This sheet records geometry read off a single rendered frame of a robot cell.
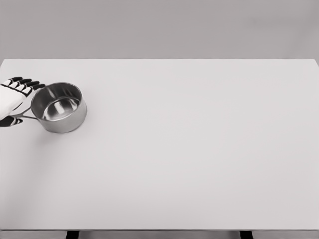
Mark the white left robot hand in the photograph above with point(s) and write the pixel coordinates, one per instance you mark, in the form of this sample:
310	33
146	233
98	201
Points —
10	99

